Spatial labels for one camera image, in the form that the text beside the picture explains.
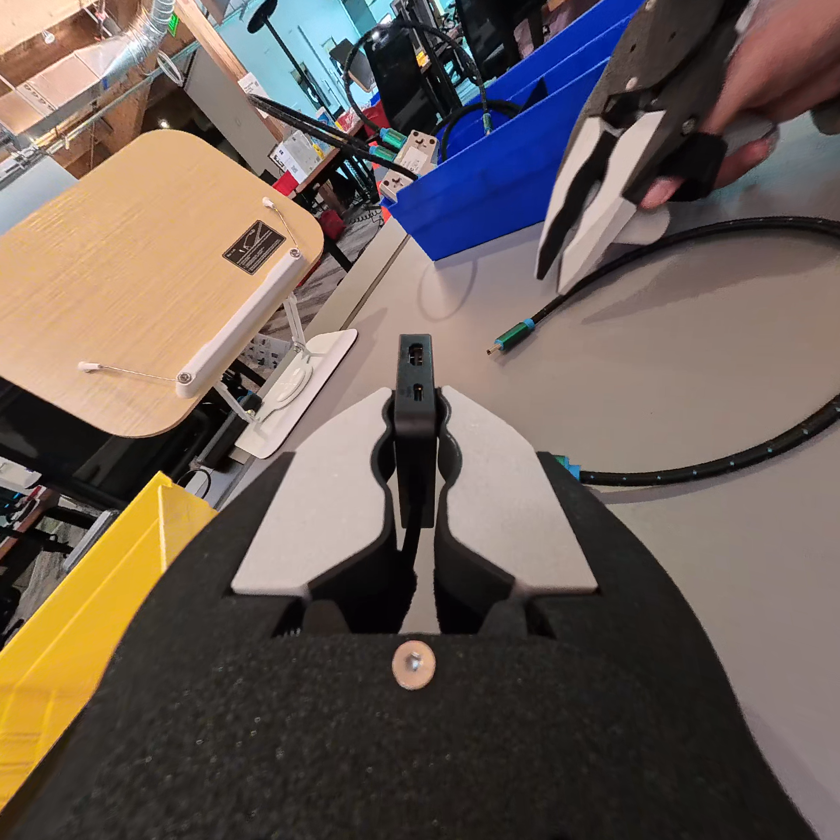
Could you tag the wooden laptop stand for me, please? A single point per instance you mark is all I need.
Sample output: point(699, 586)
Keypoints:
point(131, 262)

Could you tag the black HDMI hub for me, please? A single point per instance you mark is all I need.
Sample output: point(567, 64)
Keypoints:
point(415, 407)

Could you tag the yellow storage bin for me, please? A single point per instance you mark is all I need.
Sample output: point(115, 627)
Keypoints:
point(79, 623)

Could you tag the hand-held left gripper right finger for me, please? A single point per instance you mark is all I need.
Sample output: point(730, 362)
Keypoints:
point(518, 518)

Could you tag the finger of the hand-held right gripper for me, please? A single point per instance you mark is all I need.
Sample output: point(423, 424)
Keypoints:
point(610, 210)
point(571, 177)

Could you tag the silver ventilation duct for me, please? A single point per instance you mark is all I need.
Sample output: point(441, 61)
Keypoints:
point(141, 33)

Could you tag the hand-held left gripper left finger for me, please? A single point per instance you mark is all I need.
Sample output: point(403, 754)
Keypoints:
point(315, 512)

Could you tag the white HDMI switch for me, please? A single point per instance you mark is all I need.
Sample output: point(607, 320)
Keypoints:
point(420, 151)

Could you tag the person's right hand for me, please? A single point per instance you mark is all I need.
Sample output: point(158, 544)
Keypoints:
point(787, 52)

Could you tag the blue storage bin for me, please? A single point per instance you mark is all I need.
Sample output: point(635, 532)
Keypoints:
point(499, 190)
point(571, 39)

